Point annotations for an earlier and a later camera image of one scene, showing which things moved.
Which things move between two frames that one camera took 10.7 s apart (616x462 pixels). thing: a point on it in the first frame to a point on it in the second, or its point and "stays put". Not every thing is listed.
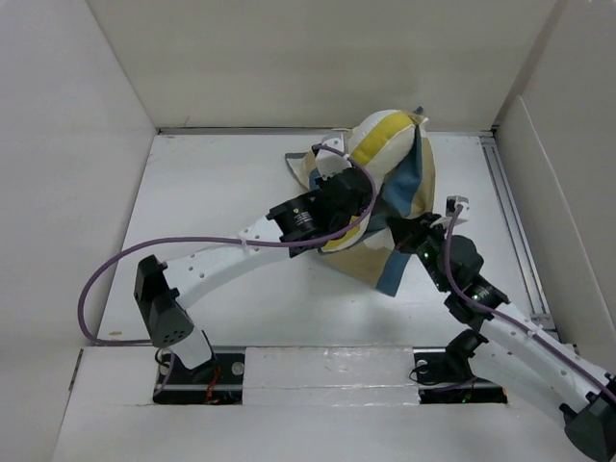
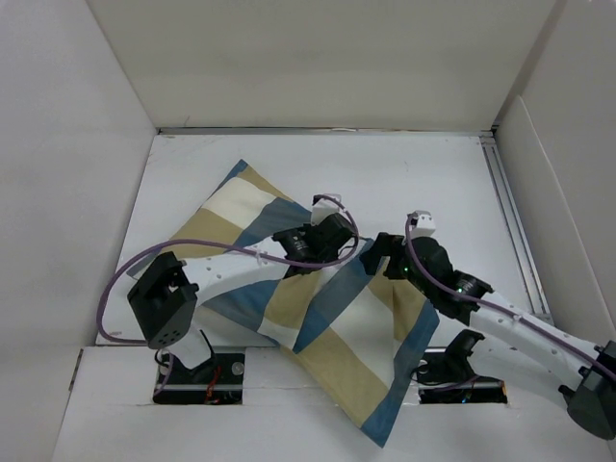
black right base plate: (447, 378) stays put
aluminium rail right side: (534, 291) stays put
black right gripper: (406, 231) to (385, 243)
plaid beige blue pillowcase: (378, 260) to (355, 331)
